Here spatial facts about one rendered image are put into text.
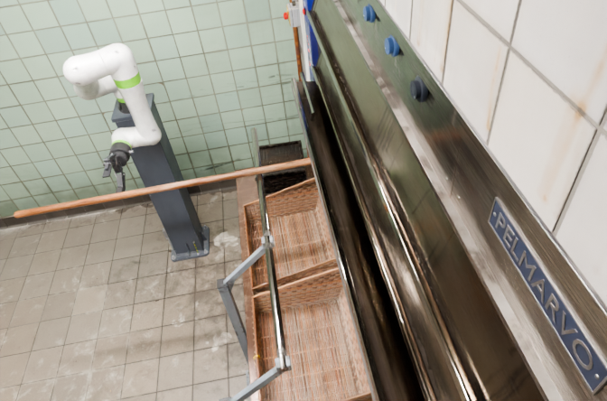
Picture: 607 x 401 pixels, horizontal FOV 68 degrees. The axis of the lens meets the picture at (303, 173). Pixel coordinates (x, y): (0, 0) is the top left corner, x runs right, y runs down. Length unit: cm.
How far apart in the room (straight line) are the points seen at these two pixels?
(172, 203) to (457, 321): 233
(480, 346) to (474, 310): 6
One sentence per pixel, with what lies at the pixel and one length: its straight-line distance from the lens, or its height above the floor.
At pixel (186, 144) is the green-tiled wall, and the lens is 343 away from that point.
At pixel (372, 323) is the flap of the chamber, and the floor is 140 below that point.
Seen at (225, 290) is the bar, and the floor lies 93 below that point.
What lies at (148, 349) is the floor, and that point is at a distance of 303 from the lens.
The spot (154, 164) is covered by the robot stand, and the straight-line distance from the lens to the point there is 275.
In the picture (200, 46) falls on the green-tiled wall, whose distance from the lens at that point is 302.
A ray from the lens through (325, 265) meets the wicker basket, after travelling 209.
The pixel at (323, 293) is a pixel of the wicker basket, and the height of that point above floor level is 67.
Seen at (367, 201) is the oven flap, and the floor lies 147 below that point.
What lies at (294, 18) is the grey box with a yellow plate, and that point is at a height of 146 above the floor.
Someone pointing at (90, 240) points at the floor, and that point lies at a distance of 376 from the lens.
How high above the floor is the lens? 250
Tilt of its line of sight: 43 degrees down
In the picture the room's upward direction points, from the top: 7 degrees counter-clockwise
